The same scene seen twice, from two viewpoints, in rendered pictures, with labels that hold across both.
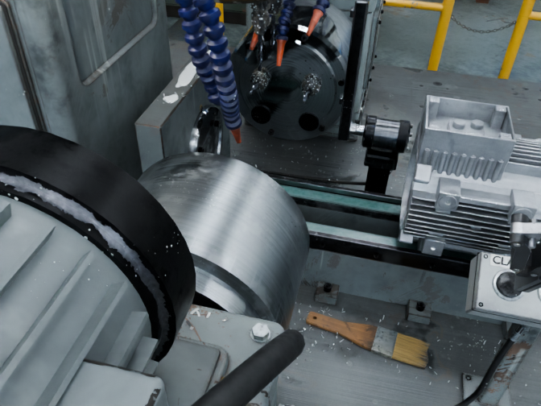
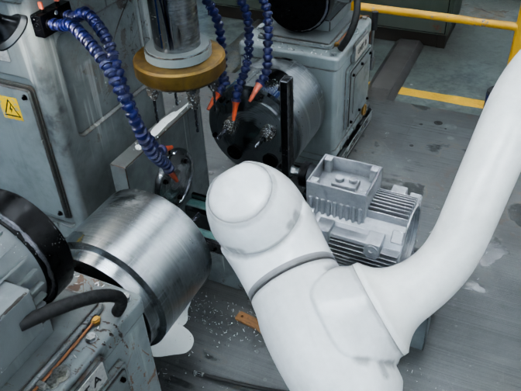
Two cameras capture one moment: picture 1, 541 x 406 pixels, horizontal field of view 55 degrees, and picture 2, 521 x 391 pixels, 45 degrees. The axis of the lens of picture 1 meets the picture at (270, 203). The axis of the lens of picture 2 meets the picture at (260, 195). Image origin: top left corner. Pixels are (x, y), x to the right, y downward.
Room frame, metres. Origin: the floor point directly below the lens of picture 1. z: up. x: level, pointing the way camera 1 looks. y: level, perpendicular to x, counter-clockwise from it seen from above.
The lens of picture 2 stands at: (-0.32, -0.37, 1.86)
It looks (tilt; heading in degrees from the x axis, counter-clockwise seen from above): 38 degrees down; 15
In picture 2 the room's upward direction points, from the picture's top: 3 degrees counter-clockwise
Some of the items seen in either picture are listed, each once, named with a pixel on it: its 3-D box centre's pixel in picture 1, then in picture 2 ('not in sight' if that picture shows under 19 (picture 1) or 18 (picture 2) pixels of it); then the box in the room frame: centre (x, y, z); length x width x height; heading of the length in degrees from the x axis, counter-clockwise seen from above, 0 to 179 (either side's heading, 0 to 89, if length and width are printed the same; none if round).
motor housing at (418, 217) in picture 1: (472, 192); (360, 230); (0.65, -0.32, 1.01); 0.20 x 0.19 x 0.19; 77
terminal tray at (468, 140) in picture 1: (462, 138); (343, 188); (0.66, -0.28, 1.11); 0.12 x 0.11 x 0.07; 77
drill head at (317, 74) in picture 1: (299, 62); (273, 109); (1.05, -0.05, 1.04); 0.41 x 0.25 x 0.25; 167
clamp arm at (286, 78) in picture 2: (353, 73); (288, 130); (0.83, -0.13, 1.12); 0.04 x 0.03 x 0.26; 77
